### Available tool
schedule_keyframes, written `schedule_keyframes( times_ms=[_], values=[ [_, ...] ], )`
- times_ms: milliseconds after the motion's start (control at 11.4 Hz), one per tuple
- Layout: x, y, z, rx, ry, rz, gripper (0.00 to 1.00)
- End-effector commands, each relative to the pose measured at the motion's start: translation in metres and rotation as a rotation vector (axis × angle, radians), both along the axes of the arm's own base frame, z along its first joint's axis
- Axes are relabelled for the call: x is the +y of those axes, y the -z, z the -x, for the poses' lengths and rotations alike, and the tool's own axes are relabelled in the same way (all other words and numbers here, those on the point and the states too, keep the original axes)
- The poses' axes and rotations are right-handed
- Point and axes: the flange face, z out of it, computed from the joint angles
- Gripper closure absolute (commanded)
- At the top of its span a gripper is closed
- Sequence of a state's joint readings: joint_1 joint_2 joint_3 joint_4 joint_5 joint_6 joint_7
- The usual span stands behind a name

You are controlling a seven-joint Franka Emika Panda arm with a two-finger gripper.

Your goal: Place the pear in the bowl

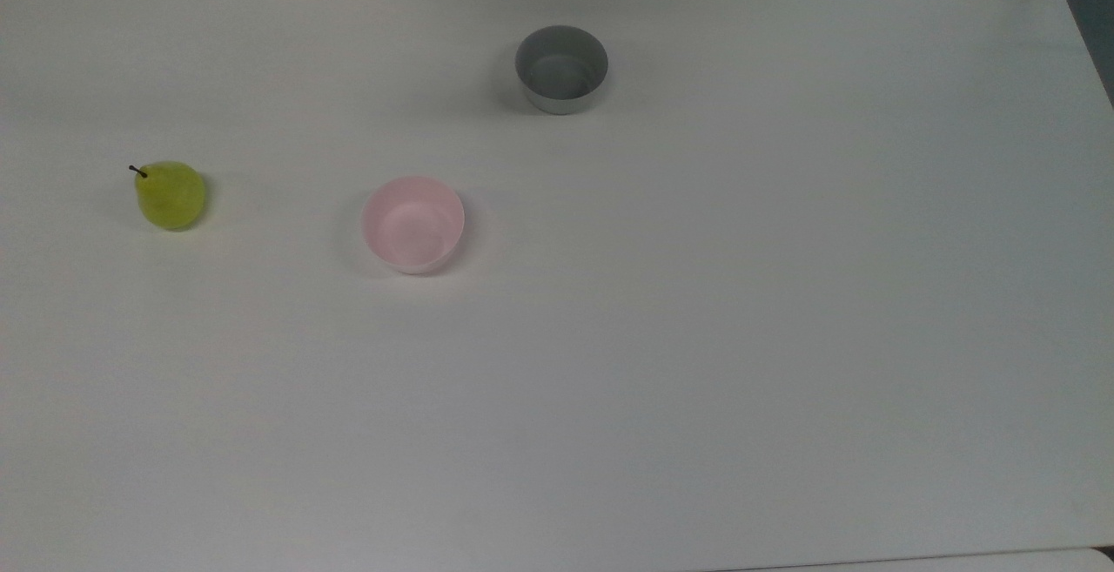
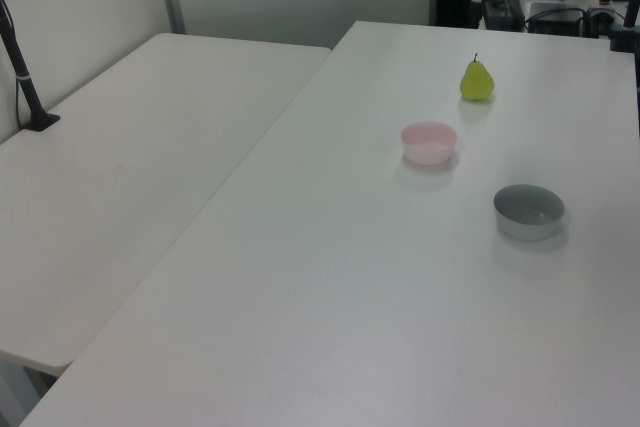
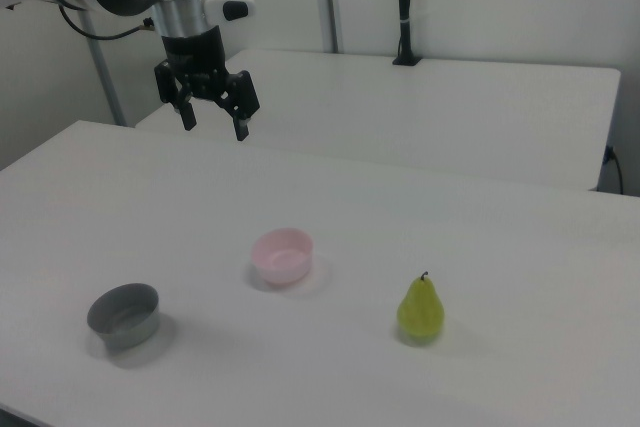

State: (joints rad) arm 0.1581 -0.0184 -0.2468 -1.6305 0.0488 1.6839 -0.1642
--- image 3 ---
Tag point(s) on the green pear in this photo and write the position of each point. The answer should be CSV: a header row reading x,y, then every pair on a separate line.
x,y
421,314

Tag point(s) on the white side table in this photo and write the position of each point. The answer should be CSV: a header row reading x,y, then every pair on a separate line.
x,y
400,112

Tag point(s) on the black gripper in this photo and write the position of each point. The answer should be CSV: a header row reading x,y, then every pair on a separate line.
x,y
195,54

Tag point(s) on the pink plastic bowl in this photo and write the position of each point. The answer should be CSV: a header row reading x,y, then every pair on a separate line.
x,y
282,267

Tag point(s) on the grey plastic bowl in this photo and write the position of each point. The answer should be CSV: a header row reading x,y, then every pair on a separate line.
x,y
130,332

